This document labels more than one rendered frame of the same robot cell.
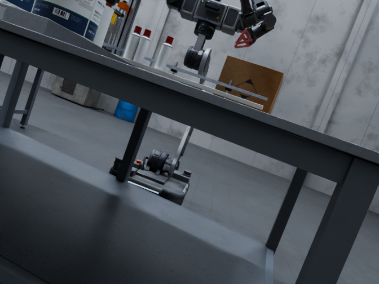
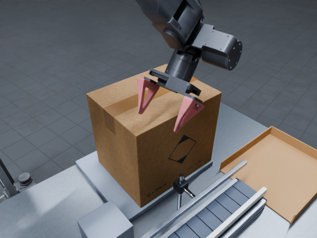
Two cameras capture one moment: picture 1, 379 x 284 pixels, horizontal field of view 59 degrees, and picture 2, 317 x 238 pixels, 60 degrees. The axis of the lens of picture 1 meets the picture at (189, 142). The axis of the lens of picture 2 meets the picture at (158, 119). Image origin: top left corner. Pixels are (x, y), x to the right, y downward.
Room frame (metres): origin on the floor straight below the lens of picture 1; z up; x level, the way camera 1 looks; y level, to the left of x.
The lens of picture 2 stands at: (1.42, 0.32, 1.52)
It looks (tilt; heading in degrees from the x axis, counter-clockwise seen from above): 37 degrees down; 306
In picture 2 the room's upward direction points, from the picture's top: straight up
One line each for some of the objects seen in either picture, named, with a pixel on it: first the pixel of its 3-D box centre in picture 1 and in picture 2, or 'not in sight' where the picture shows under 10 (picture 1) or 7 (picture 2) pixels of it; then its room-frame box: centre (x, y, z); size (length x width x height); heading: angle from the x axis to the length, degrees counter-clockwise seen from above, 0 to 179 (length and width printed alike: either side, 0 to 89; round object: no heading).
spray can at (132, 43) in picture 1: (132, 46); not in sight; (1.68, 0.44, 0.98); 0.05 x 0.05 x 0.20
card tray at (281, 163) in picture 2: not in sight; (279, 166); (1.47, -0.42, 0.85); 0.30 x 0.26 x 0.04; 76
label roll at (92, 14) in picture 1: (69, 10); not in sight; (1.11, 0.52, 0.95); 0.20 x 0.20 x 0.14
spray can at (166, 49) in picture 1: (163, 57); not in sight; (1.64, 0.26, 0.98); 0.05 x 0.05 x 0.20
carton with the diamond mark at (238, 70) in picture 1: (247, 92); (154, 130); (1.82, -0.20, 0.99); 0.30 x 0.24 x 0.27; 76
